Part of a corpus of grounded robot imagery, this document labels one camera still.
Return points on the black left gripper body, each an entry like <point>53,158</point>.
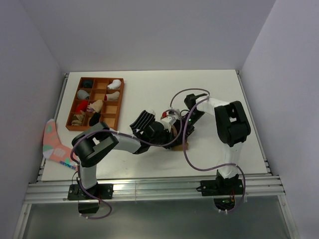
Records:
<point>165,138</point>

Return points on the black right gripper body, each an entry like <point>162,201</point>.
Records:
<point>193,118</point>

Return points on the tan ribbed sock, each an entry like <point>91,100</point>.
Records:
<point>178,142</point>

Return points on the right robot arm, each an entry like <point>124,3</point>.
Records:
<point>232,128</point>

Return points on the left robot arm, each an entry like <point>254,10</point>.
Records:
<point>91,146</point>

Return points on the black white striped sock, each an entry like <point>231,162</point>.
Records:
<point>145,118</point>

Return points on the cream rolled sock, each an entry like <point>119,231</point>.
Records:
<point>113,96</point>

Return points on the black rolled sock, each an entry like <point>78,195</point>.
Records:
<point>94,119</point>

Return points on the white rolled sock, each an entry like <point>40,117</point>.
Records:
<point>116,84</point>

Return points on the beige rolled sock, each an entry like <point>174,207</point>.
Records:
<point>95,106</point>

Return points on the brown compartment sock tray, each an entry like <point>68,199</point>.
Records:
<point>96,100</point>

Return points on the tan patterned rolled sock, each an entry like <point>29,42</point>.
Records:
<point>77,119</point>

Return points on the red rolled sock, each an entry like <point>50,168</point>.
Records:
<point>82,106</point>

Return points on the grey rolled sock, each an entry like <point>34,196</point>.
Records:
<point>83,95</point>

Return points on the dark teal rolled sock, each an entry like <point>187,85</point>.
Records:
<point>87,84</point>

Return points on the pink patterned sock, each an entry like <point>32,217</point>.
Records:
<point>53,149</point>

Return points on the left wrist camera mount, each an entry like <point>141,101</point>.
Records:
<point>168,122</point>

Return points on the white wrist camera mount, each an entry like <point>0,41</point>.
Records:
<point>175,113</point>

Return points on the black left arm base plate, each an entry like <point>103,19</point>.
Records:
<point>101,191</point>

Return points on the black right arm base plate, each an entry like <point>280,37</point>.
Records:
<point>221,187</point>

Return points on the aluminium frame rail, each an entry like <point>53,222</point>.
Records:
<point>150,189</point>

